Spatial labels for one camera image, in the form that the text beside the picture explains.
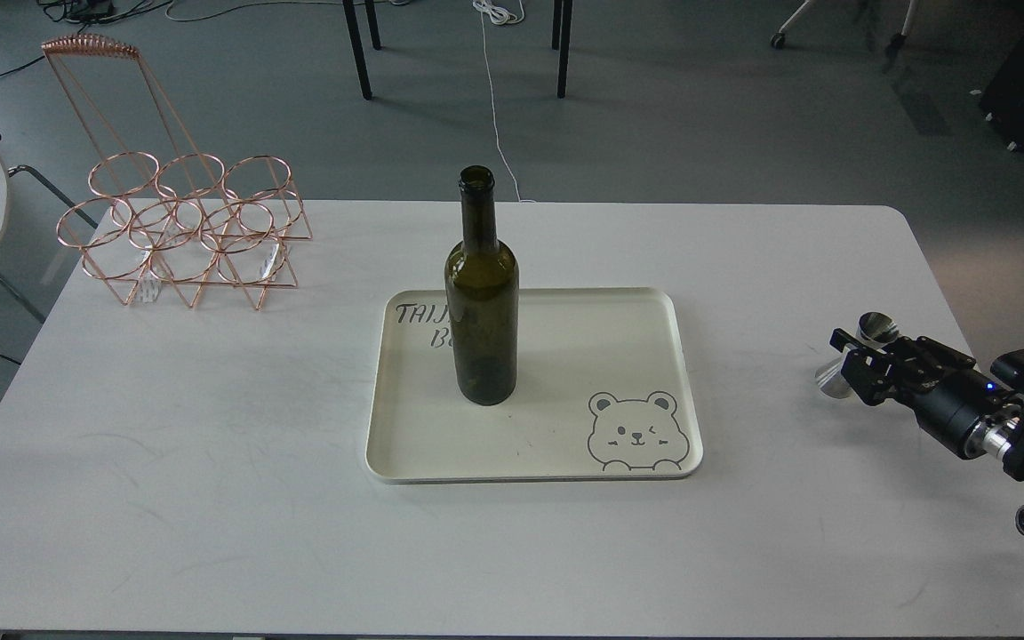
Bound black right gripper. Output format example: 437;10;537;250
829;327;1011;460

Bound steel double jigger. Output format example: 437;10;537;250
814;311;900;398

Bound dark green wine bottle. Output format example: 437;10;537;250
444;165;519;406

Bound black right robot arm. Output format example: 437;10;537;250
829;328;1024;536

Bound cream bear print tray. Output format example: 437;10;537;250
365;287;703;484

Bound black table legs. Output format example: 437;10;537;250
340;0;573;100

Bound copper wire bottle rack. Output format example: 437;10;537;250
42;34;314;309

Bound black floor cables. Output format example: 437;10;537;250
0;0;175;85

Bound white floor cable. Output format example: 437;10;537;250
471;0;538;204

